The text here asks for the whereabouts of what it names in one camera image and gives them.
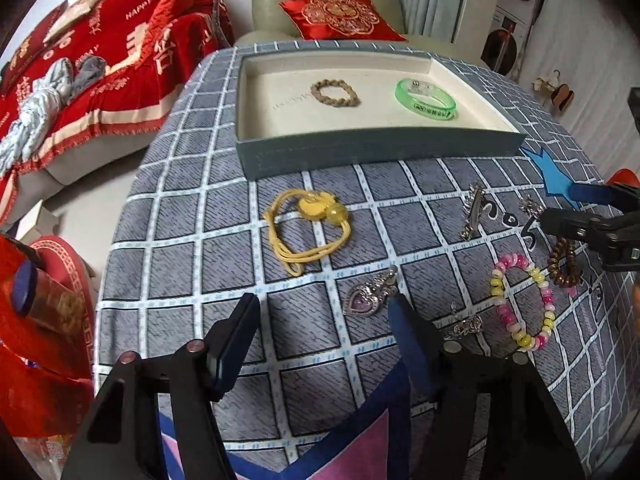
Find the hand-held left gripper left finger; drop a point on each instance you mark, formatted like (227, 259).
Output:
(235, 345)

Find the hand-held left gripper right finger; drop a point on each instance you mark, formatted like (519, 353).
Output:
(410, 345)

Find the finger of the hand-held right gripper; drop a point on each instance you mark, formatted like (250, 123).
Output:
(570, 222)
(590, 192)

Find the small silver charm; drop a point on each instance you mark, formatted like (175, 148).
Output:
(530, 205)
(465, 327)

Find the silver heart pendant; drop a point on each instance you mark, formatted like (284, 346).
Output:
(361, 302)

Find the silver hair clip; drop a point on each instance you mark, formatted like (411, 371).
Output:
(471, 220)

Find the grey-blue jewelry tray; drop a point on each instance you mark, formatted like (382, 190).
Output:
(300, 120)

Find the red plastic stool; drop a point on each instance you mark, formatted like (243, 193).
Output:
(622, 177)

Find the small decorative hanger stand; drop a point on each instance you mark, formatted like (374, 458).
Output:
(550, 90)

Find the grey checked tablecloth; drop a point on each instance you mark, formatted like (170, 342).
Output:
(200, 210)

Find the green translucent bangle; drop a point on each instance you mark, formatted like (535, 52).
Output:
(425, 110)

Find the jar with blue lid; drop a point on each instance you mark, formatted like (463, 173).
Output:
(55, 305)

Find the red blanket sofa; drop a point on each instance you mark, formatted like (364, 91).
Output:
(100, 160)

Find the white cardboard box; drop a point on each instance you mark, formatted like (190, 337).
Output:
(40, 217)

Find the red printed blanket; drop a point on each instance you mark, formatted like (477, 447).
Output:
(125, 85)

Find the red embroidered cushion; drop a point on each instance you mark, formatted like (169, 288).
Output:
(340, 15)

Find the light blue garment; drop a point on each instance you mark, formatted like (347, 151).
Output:
(35, 110)

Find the grey garment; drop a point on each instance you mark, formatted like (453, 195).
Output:
(87, 72)

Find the silver pole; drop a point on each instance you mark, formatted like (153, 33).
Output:
(218, 5)

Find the dark red pillow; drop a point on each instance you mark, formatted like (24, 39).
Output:
(45, 30)

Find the portrait print pillow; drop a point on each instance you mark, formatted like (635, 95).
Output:
(80, 10)

